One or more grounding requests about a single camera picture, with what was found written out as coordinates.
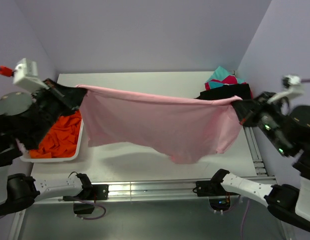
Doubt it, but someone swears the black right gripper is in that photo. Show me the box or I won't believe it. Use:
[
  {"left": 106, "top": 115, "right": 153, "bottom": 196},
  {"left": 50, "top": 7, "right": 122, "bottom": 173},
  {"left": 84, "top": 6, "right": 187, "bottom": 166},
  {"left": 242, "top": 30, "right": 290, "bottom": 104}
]
[{"left": 228, "top": 87, "right": 291, "bottom": 152}]

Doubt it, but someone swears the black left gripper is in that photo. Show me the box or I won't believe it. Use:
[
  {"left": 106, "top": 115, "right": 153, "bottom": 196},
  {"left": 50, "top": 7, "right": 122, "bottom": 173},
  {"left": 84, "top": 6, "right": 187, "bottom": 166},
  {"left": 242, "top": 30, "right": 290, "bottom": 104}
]
[{"left": 26, "top": 77, "right": 89, "bottom": 146}]

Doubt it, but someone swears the pink t-shirt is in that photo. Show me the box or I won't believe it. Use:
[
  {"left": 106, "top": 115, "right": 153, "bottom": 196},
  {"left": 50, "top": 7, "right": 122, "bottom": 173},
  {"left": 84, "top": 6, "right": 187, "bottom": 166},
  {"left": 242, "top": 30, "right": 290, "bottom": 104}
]
[{"left": 80, "top": 85, "right": 242, "bottom": 164}]

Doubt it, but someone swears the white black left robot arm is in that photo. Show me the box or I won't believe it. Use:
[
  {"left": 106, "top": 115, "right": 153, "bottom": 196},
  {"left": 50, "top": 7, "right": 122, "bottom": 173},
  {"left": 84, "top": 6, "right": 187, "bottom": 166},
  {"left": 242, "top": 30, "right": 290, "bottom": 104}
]
[{"left": 0, "top": 78, "right": 93, "bottom": 218}]

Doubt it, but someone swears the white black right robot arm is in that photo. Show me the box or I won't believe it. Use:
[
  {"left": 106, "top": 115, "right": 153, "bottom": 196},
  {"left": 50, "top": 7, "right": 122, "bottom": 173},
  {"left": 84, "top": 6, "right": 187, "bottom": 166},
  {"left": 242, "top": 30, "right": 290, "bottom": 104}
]
[{"left": 210, "top": 92, "right": 310, "bottom": 233}]

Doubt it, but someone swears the black folded t-shirt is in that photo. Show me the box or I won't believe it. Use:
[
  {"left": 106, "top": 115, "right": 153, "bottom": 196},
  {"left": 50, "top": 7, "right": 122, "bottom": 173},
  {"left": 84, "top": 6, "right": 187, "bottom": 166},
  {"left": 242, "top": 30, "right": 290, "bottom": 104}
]
[{"left": 196, "top": 84, "right": 253, "bottom": 101}]

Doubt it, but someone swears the orange t-shirt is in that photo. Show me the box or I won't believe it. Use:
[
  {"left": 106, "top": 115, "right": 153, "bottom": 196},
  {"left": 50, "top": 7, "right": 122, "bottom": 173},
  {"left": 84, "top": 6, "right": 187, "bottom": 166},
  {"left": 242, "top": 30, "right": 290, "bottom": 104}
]
[{"left": 29, "top": 111, "right": 82, "bottom": 159}]

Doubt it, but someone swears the teal magenta t-shirt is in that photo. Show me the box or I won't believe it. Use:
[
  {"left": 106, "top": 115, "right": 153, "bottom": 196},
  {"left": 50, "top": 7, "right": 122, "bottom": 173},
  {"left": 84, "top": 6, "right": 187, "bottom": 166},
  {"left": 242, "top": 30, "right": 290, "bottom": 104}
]
[{"left": 204, "top": 66, "right": 247, "bottom": 90}]

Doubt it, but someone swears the white plastic basket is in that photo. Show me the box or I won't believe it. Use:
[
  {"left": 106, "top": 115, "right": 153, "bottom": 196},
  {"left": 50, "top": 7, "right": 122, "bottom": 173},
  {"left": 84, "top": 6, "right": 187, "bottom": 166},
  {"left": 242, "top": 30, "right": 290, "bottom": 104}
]
[{"left": 20, "top": 111, "right": 84, "bottom": 163}]

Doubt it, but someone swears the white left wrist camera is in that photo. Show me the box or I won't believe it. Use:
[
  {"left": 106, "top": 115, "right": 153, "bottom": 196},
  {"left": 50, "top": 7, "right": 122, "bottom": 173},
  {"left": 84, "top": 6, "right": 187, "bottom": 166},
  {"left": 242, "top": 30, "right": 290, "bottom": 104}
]
[{"left": 13, "top": 58, "right": 39, "bottom": 92}]

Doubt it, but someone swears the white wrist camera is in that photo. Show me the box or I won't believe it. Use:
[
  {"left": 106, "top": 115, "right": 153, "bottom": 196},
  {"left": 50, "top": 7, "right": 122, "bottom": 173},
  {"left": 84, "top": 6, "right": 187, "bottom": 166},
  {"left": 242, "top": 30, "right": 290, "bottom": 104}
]
[
  {"left": 13, "top": 58, "right": 39, "bottom": 92},
  {"left": 267, "top": 74, "right": 305, "bottom": 104}
]

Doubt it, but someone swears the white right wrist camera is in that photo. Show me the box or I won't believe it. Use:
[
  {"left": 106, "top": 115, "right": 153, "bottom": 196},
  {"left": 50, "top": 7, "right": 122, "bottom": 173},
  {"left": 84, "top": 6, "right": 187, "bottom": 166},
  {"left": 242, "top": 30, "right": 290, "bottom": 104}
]
[{"left": 267, "top": 74, "right": 305, "bottom": 104}]

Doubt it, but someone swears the aluminium right side rail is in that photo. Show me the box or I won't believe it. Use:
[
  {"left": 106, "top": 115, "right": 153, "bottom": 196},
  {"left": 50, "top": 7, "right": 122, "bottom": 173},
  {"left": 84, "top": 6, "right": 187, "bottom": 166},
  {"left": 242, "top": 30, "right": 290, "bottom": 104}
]
[{"left": 243, "top": 127, "right": 269, "bottom": 177}]

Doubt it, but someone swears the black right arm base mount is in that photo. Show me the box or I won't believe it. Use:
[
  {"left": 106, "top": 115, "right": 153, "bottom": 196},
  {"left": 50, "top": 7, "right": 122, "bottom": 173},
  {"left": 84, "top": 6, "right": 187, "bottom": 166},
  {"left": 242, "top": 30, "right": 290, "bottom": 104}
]
[{"left": 192, "top": 180, "right": 239, "bottom": 212}]

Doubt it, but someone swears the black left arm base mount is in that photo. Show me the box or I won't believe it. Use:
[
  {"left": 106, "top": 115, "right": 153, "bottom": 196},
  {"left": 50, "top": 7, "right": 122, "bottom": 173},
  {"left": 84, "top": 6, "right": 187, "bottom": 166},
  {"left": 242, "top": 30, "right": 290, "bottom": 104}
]
[{"left": 73, "top": 184, "right": 109, "bottom": 216}]

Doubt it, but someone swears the aluminium table edge rail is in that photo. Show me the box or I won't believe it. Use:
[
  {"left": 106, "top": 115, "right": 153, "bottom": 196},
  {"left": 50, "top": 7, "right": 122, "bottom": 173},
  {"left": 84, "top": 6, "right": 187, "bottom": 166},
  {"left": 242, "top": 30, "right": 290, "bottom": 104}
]
[{"left": 29, "top": 176, "right": 277, "bottom": 205}]

